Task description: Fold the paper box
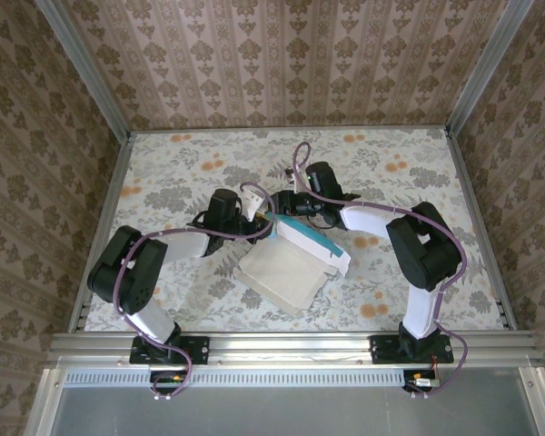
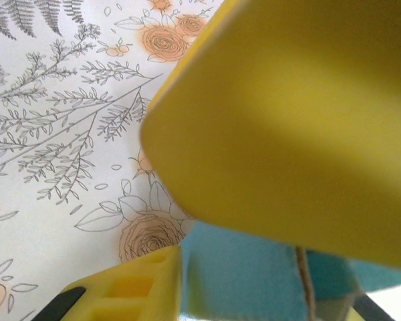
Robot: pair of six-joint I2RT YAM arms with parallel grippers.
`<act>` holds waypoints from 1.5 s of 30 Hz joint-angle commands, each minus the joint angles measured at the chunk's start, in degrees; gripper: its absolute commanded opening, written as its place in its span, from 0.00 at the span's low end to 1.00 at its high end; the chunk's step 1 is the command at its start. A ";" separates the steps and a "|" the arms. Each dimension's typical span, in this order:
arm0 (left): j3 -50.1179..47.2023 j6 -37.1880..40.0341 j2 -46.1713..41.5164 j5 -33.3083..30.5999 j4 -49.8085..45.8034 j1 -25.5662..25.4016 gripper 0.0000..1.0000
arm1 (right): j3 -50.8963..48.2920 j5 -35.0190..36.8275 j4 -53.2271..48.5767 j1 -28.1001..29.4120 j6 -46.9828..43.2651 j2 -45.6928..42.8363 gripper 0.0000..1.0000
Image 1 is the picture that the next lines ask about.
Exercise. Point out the long aluminium mounting rail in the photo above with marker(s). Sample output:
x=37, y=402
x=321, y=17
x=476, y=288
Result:
x=277, y=347

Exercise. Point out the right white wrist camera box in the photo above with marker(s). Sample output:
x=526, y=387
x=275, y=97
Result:
x=301, y=181

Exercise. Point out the floral table cover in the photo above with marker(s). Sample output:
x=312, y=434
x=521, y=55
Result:
x=345, y=313

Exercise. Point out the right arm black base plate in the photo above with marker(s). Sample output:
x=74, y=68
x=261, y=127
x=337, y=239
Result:
x=381, y=352

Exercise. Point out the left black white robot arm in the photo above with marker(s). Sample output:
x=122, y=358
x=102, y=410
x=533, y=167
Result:
x=127, y=272

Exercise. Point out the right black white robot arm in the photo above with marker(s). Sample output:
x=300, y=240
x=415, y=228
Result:
x=427, y=250

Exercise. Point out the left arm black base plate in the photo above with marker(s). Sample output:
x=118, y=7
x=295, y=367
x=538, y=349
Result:
x=200, y=349

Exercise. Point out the grey metal sheet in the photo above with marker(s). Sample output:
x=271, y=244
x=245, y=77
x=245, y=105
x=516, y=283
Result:
x=277, y=413

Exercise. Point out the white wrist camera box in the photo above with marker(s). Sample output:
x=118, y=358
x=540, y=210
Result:
x=254, y=202
x=301, y=181

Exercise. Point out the aluminium table end rail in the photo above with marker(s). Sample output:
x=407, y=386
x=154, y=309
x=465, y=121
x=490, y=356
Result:
x=277, y=128

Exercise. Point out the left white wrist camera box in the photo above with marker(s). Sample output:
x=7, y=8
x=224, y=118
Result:
x=254, y=202

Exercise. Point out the aluminium corner post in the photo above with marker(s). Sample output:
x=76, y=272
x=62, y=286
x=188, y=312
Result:
x=86, y=72
x=486, y=63

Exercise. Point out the aluminium table side rail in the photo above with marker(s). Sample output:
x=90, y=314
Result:
x=474, y=213
x=106, y=204

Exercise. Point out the blue and white paper box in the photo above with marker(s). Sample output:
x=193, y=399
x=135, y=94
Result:
x=286, y=268

